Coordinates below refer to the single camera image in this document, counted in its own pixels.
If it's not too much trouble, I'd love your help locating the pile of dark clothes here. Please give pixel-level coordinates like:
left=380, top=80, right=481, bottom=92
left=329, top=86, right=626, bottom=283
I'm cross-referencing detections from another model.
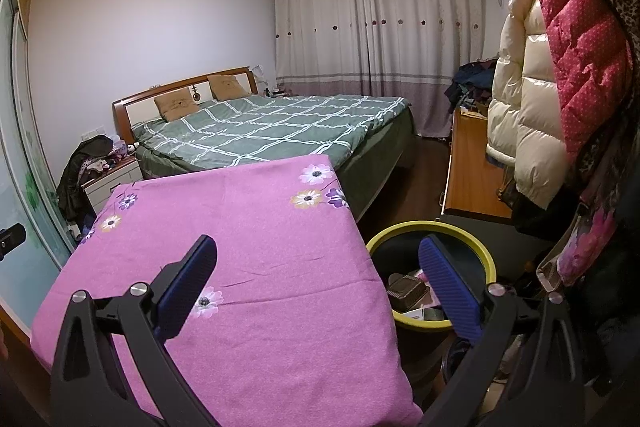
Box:
left=444, top=59, right=498, bottom=108

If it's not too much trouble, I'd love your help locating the dark jacket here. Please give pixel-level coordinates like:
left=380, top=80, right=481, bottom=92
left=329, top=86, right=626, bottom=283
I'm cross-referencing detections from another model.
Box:
left=56, top=134, right=115, bottom=225

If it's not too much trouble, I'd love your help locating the brown pillow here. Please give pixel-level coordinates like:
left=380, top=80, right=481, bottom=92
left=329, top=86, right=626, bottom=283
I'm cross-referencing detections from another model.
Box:
left=154, top=88, right=201, bottom=122
left=206, top=74, right=251, bottom=101

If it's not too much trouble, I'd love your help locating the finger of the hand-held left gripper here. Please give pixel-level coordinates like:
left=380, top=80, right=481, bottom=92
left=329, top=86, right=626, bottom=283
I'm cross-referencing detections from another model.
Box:
left=0, top=223, right=27, bottom=262

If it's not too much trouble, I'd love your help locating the yellow-rimmed dark waste bin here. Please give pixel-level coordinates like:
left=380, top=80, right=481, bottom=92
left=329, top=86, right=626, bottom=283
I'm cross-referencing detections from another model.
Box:
left=366, top=221, right=497, bottom=333

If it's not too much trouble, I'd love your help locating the cream puffer jacket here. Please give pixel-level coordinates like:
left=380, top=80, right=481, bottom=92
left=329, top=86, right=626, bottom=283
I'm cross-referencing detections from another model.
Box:
left=486, top=0, right=568, bottom=208

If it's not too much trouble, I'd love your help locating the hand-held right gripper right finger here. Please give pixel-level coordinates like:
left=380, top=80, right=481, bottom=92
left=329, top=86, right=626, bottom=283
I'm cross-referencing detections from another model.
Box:
left=417, top=234, right=591, bottom=427

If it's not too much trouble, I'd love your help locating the pink floral garment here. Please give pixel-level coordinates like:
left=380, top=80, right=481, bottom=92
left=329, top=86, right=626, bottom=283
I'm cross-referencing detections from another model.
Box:
left=537, top=187, right=621, bottom=288

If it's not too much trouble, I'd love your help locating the sliding wardrobe door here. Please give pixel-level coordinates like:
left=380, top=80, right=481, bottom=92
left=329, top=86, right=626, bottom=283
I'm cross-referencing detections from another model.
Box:
left=0, top=0, right=76, bottom=268

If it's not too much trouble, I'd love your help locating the pink and white curtain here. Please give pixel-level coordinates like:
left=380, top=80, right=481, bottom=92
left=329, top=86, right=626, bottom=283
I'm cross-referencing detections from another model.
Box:
left=272, top=0, right=486, bottom=138

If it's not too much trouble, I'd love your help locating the white wooden nightstand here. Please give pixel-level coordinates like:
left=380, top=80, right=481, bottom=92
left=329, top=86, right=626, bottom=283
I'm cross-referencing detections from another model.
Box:
left=81, top=157, right=143, bottom=218

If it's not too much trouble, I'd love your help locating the bed with green checked duvet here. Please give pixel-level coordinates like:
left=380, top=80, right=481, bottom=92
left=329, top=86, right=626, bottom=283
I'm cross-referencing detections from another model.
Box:
left=112, top=67, right=416, bottom=188

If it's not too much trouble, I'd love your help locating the pink floral tablecloth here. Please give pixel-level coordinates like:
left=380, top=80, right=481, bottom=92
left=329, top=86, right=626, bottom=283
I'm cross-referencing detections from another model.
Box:
left=31, top=154, right=426, bottom=427

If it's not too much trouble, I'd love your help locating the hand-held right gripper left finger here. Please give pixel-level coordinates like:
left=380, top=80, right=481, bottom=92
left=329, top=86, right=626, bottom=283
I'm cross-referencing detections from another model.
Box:
left=49, top=234, right=219, bottom=427

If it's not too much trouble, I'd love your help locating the brown plastic tray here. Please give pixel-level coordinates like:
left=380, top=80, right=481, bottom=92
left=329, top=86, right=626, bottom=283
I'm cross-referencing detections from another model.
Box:
left=388, top=274, right=432, bottom=313

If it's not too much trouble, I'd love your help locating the wooden cabinet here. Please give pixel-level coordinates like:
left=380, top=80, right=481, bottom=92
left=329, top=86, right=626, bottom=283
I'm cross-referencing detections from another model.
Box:
left=439, top=107, right=516, bottom=223

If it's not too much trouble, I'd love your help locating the red dotted puffer jacket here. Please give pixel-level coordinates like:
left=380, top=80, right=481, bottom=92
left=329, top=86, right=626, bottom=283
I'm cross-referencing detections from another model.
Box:
left=527, top=0, right=636, bottom=158

